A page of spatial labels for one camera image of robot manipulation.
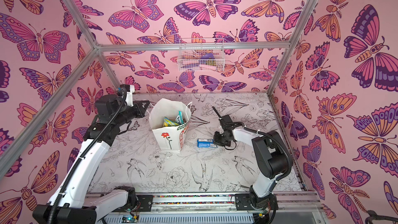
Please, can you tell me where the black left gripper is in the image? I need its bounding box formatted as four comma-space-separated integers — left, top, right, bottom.
110, 100, 148, 130

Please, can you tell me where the blue snack packet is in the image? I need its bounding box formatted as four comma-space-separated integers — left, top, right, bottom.
197, 139, 218, 148

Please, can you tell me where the white paper bag with flower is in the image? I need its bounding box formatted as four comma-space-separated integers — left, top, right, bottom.
149, 99, 192, 152

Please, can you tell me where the teal Fox's fruits bag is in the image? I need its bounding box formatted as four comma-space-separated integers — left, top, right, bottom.
176, 111, 184, 125

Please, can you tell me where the green Fox's spring tea bag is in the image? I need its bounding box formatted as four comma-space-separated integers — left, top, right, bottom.
163, 117, 179, 127

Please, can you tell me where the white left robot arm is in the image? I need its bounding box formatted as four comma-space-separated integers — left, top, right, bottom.
33, 93, 150, 224

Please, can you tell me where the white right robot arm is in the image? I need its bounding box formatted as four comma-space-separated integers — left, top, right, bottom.
214, 115, 293, 209

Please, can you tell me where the black corrugated cable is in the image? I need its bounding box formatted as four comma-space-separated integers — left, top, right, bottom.
211, 105, 294, 181

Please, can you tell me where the white wire basket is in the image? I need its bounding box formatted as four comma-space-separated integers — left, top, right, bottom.
176, 37, 226, 72

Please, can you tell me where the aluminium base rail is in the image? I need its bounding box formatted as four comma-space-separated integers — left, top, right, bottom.
62, 191, 321, 224

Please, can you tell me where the aluminium frame post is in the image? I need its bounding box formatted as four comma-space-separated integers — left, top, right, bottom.
267, 0, 319, 96

